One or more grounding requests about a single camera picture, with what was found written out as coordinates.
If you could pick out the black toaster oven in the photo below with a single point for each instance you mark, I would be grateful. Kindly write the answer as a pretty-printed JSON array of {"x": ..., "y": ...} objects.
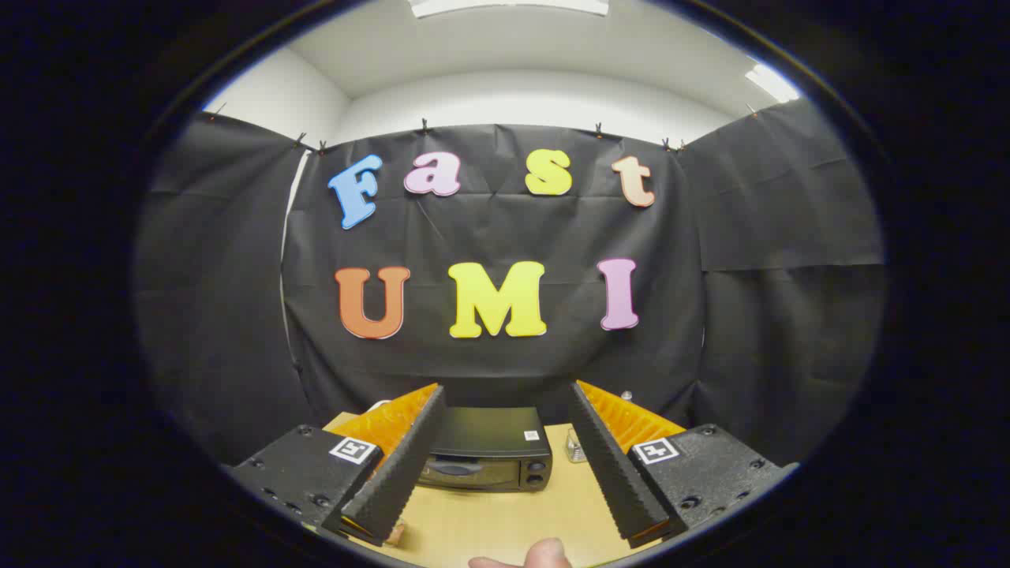
[{"x": 489, "y": 434}]

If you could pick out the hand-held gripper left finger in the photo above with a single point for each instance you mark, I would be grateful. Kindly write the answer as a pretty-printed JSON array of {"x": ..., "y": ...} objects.
[{"x": 398, "y": 473}]

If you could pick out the small ceiling light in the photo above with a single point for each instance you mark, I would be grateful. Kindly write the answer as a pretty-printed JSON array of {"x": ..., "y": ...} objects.
[{"x": 773, "y": 83}]

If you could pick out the long ceiling light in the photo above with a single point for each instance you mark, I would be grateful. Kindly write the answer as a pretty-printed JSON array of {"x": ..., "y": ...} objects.
[{"x": 509, "y": 6}]

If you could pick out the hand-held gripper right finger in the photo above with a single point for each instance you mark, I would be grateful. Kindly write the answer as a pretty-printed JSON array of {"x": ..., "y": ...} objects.
[{"x": 611, "y": 473}]

